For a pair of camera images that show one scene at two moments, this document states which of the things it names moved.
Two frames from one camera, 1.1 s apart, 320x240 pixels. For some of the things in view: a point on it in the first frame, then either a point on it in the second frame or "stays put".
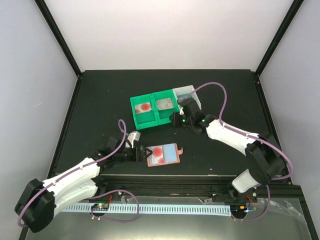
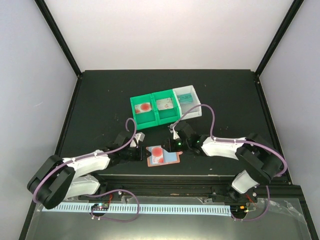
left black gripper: x=139 y=157 stays put
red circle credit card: x=157 y=155 stays put
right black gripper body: x=187 y=123 -> x=183 y=146
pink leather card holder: x=164 y=155 stays put
